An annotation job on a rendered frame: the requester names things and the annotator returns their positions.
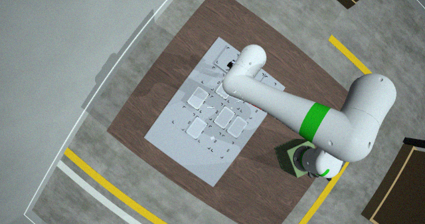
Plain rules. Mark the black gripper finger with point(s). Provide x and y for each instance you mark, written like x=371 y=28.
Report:
x=230 y=64

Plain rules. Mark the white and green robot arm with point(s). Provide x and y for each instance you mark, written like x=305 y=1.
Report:
x=341 y=136

